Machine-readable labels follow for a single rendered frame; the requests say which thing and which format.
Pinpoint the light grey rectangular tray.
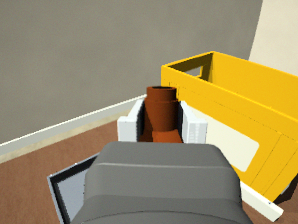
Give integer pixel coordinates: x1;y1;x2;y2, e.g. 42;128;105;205
47;152;100;224

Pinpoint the yellow plastic crate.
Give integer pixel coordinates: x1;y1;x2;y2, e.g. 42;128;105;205
161;51;298;202

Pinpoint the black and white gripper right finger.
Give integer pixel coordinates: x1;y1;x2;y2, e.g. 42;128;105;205
177;101;208;144

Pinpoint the brown glass bottle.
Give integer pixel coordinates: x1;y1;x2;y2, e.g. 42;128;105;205
139;86;184;143

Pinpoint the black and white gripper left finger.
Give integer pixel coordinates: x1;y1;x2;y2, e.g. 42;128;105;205
118;100;145;142

